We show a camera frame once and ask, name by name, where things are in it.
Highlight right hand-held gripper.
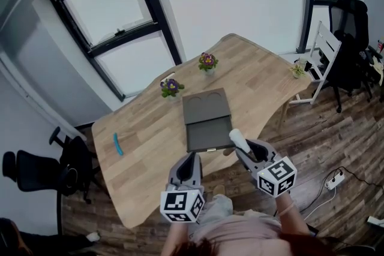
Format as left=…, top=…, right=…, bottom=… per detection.
left=234, top=139, right=298, bottom=199

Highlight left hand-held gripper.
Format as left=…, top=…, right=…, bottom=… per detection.
left=160, top=152, right=207, bottom=225

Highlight small white cylinder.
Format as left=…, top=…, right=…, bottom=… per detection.
left=229, top=128, right=251, bottom=153

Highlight grey drawer box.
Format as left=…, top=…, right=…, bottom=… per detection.
left=182, top=87, right=235, bottom=154

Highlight person's right forearm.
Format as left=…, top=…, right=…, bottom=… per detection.
left=274, top=191, right=310, bottom=239

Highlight person's left forearm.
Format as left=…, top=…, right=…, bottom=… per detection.
left=164, top=220, right=193, bottom=256

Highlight person's grey trousers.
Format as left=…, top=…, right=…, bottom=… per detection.
left=200, top=193, right=234, bottom=224

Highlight wooden table leg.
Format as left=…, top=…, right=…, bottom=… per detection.
left=278, top=100, right=291, bottom=131

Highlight person's pink shirt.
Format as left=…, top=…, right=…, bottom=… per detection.
left=191, top=212, right=313, bottom=249

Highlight blue plastic stick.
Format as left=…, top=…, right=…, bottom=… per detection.
left=112, top=132, right=125, bottom=156

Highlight white power strip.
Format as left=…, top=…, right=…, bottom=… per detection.
left=326, top=172, right=346, bottom=190
left=367, top=215, right=384, bottom=227

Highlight purple flower potted plant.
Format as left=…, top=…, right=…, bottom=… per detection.
left=160, top=78, right=185, bottom=101

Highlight small green potted plant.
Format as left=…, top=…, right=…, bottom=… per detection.
left=289, top=64, right=307, bottom=79

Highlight pink flower potted plant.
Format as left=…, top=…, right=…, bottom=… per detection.
left=197, top=52, right=219, bottom=76

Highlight white folding chair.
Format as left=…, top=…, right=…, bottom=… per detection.
left=289, top=20, right=343, bottom=105

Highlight black office chair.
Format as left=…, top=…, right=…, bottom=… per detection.
left=2, top=126, right=101, bottom=205
left=317, top=0, right=384, bottom=114

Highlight cream cloth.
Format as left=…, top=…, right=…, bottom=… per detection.
left=371, top=55, right=384, bottom=85

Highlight thin wrist bracelet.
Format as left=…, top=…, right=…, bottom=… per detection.
left=278, top=202, right=296, bottom=216

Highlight white power cable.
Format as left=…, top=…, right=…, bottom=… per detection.
left=299, top=187, right=338, bottom=214

